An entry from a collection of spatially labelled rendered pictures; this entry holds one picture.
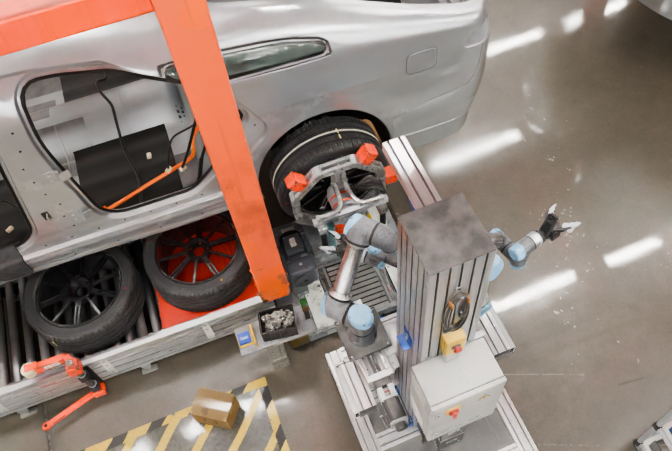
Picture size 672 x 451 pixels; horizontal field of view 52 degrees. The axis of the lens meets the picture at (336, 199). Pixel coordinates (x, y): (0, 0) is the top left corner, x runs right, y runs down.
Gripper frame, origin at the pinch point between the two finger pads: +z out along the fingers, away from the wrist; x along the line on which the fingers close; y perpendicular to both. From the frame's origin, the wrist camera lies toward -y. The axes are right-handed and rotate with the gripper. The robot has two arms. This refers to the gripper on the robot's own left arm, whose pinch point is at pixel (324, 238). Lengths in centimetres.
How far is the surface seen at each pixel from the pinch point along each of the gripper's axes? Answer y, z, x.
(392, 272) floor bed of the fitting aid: 75, -27, 31
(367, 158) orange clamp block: -29.3, -9.5, 38.5
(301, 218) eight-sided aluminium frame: 5.5, 19.4, 9.5
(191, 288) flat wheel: 32, 67, -44
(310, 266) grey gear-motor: 42.5, 13.3, 0.3
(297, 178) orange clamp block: -28.2, 19.6, 13.6
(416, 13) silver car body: -87, -15, 89
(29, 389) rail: 49, 128, -129
